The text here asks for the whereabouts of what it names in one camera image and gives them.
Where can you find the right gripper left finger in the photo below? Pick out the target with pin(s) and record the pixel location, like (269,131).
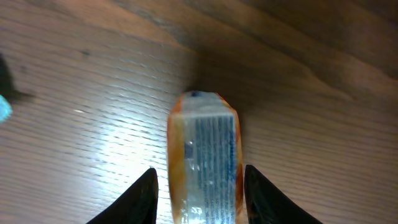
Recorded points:
(137,205)

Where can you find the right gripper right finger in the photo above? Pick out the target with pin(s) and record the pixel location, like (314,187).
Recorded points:
(266,204)

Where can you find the small orange snack box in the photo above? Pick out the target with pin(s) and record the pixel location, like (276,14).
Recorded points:
(204,160)

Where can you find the teal wet wipes packet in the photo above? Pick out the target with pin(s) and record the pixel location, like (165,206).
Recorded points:
(5,109)

